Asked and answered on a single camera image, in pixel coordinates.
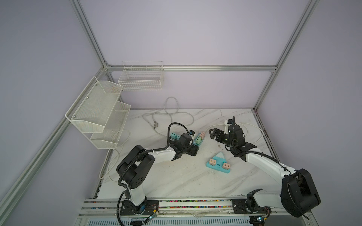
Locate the white wire basket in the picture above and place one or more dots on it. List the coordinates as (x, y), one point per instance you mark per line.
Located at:
(142, 75)

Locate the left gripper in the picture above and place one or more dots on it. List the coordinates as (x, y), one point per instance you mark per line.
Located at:
(194, 149)

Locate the blue power strip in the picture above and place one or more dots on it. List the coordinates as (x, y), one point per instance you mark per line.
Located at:
(197, 144)

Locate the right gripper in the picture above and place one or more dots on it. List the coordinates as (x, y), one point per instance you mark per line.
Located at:
(219, 133)

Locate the black power strip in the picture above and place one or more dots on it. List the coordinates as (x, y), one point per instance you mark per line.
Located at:
(169, 139)

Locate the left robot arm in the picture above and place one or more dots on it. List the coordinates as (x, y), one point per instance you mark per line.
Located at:
(135, 167)

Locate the green adapter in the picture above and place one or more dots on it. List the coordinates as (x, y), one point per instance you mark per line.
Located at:
(198, 140)

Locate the aluminium front rail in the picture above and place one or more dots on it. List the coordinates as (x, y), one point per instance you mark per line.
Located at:
(183, 207)

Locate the teal triangular power strip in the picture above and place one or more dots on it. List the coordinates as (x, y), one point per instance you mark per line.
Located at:
(220, 159)

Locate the white mesh lower shelf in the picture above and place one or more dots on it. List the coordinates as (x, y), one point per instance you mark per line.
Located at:
(109, 138)

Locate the white mesh shelf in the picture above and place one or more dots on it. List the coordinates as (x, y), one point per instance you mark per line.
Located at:
(109, 138)
(92, 109)

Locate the white mesh upper shelf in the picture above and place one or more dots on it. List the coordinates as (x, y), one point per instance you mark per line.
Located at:
(92, 109)

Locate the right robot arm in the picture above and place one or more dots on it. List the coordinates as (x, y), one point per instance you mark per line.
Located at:
(297, 193)

